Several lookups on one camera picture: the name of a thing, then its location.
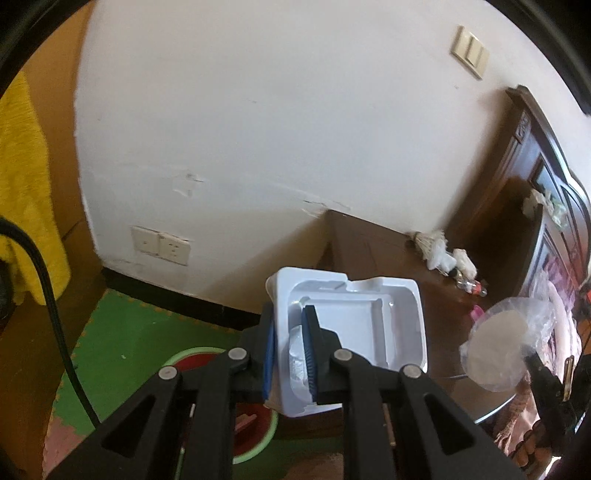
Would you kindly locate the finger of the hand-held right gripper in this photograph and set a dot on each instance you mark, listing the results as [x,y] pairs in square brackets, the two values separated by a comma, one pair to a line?
[542,383]

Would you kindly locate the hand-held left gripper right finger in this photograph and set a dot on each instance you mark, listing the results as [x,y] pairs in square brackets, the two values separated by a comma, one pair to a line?
[310,355]

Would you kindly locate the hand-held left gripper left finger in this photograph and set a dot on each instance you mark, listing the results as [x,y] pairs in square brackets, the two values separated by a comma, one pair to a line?
[268,364]

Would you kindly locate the clear plastic bag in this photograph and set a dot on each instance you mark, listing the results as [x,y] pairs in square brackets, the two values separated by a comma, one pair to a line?
[498,341]

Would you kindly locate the green plastic bin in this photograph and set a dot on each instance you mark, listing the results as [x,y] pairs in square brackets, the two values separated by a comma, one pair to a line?
[258,429]

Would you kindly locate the white plastic tray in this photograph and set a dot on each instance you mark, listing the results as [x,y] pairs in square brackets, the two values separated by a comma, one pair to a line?
[397,323]

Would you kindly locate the white knitted glove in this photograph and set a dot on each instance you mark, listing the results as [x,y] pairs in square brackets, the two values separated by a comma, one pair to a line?
[465,263]

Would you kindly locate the teal wet wipes pack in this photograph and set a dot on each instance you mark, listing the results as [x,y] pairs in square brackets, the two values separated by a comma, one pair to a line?
[559,210]

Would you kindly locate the brown dotted bed cloth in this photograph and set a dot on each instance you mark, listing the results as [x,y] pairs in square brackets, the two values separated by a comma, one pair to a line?
[517,415]

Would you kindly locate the pink checked quilt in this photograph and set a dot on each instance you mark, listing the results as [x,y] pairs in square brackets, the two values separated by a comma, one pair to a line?
[561,332]

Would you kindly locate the small pink object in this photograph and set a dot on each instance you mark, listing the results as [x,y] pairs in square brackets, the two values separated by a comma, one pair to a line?
[478,313]

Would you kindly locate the crushed clear plastic bottle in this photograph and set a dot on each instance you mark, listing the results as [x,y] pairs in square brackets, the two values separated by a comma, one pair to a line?
[471,285]

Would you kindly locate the dark wooden nightstand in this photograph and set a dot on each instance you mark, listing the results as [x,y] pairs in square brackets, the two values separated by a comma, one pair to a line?
[378,249]

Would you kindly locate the low wooden headboard panel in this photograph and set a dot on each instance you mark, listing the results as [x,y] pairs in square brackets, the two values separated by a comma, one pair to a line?
[549,249]

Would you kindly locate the white crumpled plastic bag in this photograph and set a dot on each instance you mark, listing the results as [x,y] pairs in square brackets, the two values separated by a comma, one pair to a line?
[535,203]

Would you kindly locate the tall carved wooden headboard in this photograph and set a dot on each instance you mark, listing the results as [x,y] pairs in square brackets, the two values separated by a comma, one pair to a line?
[508,152]

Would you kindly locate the yellow fleece coat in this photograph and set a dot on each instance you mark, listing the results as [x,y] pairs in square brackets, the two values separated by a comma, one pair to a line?
[23,184]

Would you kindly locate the orange wooden door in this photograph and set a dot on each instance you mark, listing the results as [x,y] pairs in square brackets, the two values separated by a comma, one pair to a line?
[64,138]

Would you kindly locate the white wall socket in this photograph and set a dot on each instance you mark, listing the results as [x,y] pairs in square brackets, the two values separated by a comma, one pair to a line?
[145,240]
[174,249]

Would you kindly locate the beige light switch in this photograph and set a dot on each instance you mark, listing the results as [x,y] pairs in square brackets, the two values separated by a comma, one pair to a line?
[471,50]

